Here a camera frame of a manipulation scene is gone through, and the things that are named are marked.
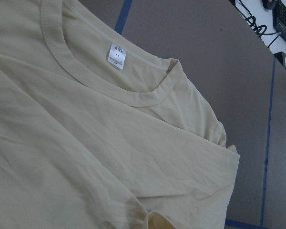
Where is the black computer keyboard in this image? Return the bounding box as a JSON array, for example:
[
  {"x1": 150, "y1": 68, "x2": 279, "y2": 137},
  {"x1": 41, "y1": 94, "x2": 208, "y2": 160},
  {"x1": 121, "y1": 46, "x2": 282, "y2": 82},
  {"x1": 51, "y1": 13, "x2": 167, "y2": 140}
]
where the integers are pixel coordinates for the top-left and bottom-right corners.
[{"x1": 272, "y1": 0, "x2": 286, "y2": 41}]

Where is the beige long-sleeve printed shirt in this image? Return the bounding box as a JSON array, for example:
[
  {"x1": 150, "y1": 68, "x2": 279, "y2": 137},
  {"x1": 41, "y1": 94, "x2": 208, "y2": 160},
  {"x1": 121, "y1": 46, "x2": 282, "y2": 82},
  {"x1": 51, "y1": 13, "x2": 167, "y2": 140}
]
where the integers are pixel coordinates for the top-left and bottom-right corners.
[{"x1": 0, "y1": 0, "x2": 239, "y2": 229}]

